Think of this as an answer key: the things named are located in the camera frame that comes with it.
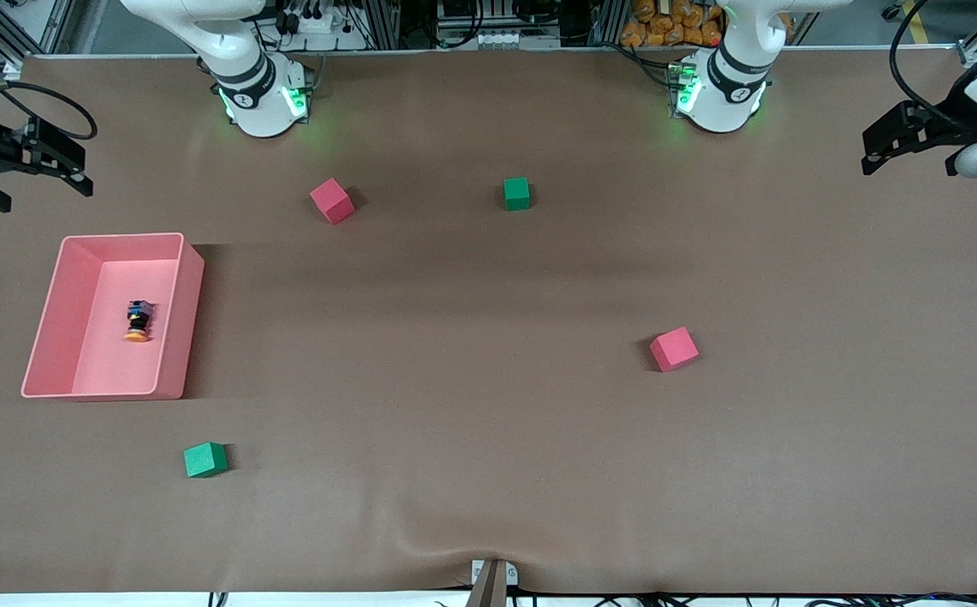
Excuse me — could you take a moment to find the orange capped push button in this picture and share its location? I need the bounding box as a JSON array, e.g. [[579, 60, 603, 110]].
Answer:
[[124, 298, 153, 343]]

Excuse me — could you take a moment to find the pink plastic bin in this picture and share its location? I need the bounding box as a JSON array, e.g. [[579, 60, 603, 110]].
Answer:
[[20, 233, 206, 400]]

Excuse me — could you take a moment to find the orange snack bags pile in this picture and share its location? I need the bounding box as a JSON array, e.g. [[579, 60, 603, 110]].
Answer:
[[620, 0, 725, 48]]

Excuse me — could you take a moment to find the red foam cube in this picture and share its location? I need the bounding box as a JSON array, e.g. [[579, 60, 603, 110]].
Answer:
[[309, 177, 357, 226], [649, 326, 701, 373]]

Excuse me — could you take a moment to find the white power strip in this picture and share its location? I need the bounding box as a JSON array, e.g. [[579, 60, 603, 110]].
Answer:
[[282, 7, 358, 36]]

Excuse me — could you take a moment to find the white terminal block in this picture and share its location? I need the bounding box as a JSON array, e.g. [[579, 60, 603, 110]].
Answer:
[[436, 30, 561, 50]]

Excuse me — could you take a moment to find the brown table cover mat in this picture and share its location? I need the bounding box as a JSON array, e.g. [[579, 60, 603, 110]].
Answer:
[[0, 46, 977, 595]]

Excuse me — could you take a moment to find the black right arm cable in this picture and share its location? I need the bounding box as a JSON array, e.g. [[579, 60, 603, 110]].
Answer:
[[0, 51, 99, 141]]

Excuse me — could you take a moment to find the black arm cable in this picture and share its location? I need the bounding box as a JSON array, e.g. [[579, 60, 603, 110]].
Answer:
[[0, 51, 99, 141], [888, 0, 974, 127]]

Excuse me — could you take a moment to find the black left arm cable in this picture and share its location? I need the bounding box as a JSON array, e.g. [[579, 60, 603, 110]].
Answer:
[[888, 0, 974, 127]]

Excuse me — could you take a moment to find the aluminium frame post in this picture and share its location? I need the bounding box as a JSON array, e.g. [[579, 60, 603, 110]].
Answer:
[[589, 0, 624, 47], [357, 0, 400, 50]]

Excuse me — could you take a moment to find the grey metal clamp bracket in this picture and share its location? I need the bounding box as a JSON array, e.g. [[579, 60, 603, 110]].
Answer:
[[464, 558, 519, 607]]

